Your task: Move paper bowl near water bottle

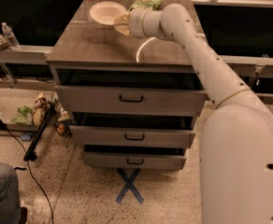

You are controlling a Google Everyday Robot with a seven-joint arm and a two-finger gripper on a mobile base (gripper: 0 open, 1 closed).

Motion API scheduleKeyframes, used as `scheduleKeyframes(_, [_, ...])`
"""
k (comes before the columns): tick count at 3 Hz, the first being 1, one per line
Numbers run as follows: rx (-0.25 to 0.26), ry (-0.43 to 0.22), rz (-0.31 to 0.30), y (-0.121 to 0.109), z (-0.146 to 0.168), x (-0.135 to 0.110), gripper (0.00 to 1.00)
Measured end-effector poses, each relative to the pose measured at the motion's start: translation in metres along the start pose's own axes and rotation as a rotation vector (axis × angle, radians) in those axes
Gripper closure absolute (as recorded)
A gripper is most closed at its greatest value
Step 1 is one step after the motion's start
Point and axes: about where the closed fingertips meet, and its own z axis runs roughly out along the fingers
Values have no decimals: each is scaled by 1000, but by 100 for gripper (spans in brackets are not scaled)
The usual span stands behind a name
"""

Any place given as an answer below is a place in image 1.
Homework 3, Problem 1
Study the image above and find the white paper bowl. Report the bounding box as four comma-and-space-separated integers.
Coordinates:
90, 1, 127, 26

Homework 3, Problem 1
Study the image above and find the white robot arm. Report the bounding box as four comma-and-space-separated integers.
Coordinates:
115, 4, 273, 224

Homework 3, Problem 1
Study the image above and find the small water bottle on ledge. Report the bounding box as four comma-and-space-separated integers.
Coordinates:
2, 22, 20, 49

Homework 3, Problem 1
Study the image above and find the green chip bag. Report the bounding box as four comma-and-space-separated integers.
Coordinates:
130, 0, 163, 10

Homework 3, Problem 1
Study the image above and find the grey drawer cabinet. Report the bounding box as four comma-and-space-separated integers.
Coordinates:
46, 0, 217, 172

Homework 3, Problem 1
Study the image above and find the top grey drawer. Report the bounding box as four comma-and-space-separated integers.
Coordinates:
55, 85, 206, 117

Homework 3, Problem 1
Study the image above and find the grey drawer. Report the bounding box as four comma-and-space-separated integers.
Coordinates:
70, 126, 195, 149
55, 85, 206, 117
82, 152, 186, 170

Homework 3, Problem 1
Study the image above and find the brown snack bag on floor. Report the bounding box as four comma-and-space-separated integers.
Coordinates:
32, 93, 49, 127

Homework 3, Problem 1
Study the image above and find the middle grey drawer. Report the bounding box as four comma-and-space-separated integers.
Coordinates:
70, 126, 195, 149

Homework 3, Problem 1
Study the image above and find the green crumpled bag on floor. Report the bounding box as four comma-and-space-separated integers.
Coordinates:
12, 105, 33, 126

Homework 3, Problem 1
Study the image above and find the bottom grey drawer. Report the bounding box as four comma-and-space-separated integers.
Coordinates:
82, 152, 186, 170

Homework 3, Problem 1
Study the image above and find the blue tape cross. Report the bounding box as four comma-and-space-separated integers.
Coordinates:
115, 168, 144, 204

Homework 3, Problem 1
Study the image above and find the person's jeans leg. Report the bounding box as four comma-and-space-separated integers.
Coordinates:
0, 162, 22, 224

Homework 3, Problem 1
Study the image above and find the black cable on floor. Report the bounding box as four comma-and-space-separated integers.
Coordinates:
4, 128, 55, 224

